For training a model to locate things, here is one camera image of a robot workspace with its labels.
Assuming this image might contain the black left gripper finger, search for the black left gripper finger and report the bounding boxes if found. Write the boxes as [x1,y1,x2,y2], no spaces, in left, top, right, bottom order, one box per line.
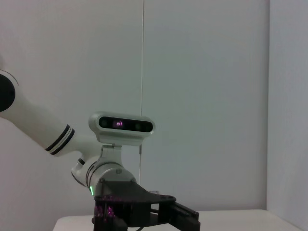
[159,201,201,231]

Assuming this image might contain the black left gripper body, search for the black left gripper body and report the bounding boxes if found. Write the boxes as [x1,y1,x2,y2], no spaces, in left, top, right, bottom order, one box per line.
[92,179,177,231]

